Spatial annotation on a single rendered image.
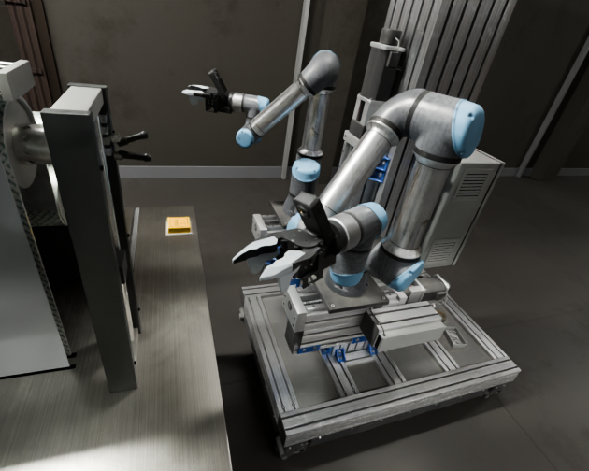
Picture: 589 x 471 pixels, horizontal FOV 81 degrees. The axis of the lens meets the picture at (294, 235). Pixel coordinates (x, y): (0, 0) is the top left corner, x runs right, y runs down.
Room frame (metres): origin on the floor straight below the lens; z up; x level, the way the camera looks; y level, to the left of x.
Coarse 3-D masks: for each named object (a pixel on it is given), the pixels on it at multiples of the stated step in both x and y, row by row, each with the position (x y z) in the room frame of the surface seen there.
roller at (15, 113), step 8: (8, 104) 0.50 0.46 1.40; (16, 104) 0.53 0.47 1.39; (8, 112) 0.50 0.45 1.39; (16, 112) 0.52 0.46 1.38; (24, 112) 0.55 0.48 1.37; (8, 120) 0.49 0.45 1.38; (16, 120) 0.51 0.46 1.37; (24, 120) 0.54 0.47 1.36; (8, 128) 0.48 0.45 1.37; (8, 136) 0.47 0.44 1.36; (8, 144) 0.47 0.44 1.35; (8, 152) 0.46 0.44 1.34; (16, 160) 0.47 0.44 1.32; (16, 168) 0.47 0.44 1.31; (24, 168) 0.49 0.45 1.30; (32, 168) 0.52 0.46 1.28; (16, 176) 0.46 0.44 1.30; (24, 176) 0.49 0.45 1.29; (32, 176) 0.51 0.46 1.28; (24, 184) 0.48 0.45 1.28
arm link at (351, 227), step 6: (336, 216) 0.60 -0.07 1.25; (342, 216) 0.60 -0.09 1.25; (348, 216) 0.60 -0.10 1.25; (342, 222) 0.57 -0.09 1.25; (348, 222) 0.58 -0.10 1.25; (354, 222) 0.59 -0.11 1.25; (342, 228) 0.57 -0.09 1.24; (348, 228) 0.57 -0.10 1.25; (354, 228) 0.58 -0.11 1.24; (348, 234) 0.56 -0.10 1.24; (354, 234) 0.57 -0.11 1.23; (360, 234) 0.58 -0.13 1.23; (348, 240) 0.56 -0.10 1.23; (354, 240) 0.57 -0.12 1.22; (348, 246) 0.56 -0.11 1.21; (354, 246) 0.58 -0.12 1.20; (342, 252) 0.56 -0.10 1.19
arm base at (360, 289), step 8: (328, 272) 0.93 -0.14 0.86; (328, 280) 0.90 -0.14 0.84; (360, 280) 0.88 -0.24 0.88; (368, 280) 0.93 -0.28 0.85; (336, 288) 0.87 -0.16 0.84; (344, 288) 0.87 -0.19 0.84; (352, 288) 0.87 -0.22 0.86; (360, 288) 0.88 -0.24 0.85; (344, 296) 0.86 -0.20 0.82; (352, 296) 0.86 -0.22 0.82
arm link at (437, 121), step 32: (448, 96) 0.86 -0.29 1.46; (416, 128) 0.84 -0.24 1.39; (448, 128) 0.79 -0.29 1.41; (480, 128) 0.83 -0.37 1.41; (416, 160) 0.85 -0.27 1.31; (448, 160) 0.79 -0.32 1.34; (416, 192) 0.82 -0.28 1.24; (416, 224) 0.81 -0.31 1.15; (384, 256) 0.82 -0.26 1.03; (416, 256) 0.80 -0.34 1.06
